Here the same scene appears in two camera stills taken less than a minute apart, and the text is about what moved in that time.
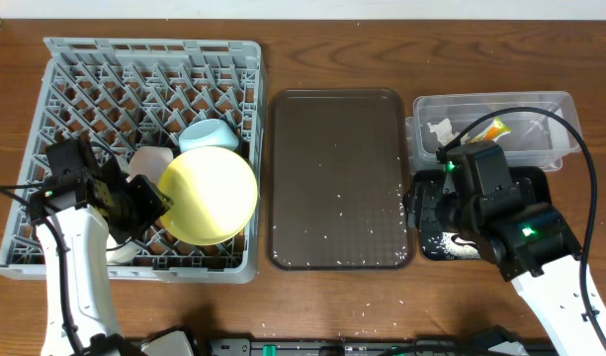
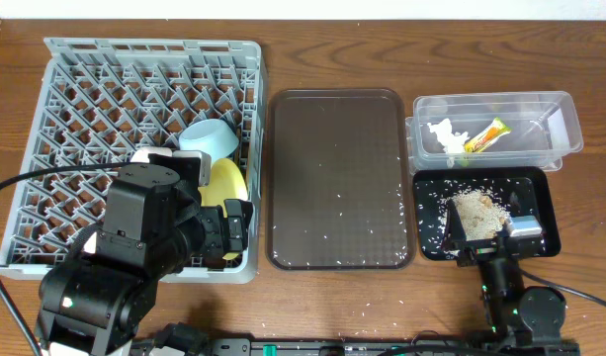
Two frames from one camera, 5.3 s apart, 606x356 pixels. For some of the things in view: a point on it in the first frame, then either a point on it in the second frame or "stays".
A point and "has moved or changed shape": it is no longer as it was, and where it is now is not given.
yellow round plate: [214, 195] has moved or changed shape
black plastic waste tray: [440, 243] stays
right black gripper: [422, 202] to [476, 252]
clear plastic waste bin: [539, 129] stays
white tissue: [444, 133] stays
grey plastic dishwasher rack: [126, 95] stays
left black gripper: [150, 202] to [235, 230]
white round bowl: [149, 161] stays
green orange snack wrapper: [492, 132] stays
